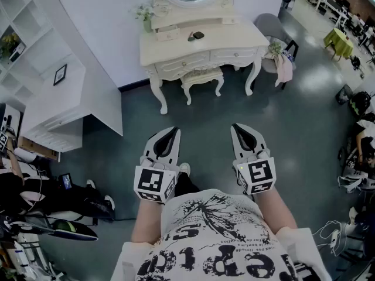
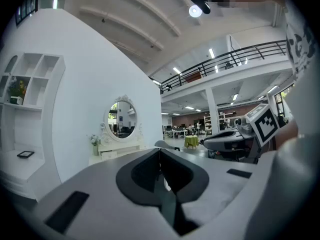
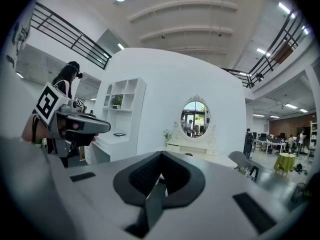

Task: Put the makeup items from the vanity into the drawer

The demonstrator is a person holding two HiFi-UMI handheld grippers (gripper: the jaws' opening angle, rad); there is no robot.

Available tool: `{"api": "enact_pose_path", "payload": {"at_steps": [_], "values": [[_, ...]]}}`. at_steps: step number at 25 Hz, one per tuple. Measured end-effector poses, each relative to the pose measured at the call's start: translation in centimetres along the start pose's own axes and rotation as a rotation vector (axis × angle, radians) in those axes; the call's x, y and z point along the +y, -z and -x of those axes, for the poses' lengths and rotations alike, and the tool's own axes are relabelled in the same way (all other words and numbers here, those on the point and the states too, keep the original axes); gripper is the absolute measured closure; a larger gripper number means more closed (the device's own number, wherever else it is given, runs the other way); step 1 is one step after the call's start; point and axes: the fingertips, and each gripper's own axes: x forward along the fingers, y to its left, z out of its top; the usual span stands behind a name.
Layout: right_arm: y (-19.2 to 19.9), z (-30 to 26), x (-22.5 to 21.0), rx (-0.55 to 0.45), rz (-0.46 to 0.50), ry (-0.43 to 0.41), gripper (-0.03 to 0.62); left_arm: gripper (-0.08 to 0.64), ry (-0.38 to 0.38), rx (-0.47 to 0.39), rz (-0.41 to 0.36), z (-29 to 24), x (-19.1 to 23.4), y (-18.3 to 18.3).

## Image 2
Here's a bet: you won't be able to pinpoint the black window frame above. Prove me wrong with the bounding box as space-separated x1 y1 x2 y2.
15 0 41 27

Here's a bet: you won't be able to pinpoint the potted plant with yellow flowers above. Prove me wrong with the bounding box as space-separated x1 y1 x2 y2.
7 76 27 105

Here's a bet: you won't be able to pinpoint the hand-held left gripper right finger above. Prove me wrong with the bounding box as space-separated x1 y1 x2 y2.
159 148 271 240

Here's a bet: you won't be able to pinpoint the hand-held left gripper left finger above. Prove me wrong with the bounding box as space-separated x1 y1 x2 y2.
32 147 187 240

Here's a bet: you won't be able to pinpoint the round ceiling lamp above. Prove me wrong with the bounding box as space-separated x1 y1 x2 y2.
188 5 203 18

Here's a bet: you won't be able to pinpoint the white vanity table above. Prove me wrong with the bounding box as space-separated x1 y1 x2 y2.
88 147 161 167

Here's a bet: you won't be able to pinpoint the black head-mounted lamp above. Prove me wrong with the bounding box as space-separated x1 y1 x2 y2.
188 0 212 15

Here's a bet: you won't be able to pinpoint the person's printed white t-shirt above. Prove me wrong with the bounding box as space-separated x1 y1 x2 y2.
259 0 320 240

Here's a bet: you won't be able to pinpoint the ornate white vanity mirror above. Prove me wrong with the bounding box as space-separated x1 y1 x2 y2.
97 94 146 157

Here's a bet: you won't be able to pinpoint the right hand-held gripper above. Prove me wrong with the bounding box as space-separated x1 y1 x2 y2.
202 103 280 164

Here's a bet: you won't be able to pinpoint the person's right forearm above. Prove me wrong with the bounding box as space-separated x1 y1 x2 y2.
271 120 300 151

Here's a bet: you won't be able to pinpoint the small white drawer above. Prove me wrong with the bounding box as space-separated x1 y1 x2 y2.
100 150 118 161

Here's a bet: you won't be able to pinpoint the white artificial flowers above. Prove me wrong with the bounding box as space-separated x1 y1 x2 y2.
87 133 102 147

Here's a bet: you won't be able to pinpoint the black picture frame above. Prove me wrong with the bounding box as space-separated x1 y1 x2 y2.
16 150 35 159

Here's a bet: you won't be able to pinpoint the white shelf unit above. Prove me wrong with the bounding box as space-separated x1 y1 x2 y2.
0 52 67 202

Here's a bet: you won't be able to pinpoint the black metal railing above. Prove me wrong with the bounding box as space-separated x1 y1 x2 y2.
159 40 288 95

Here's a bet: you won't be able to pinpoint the yellow-green round table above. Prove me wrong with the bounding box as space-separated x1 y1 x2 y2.
184 134 200 150

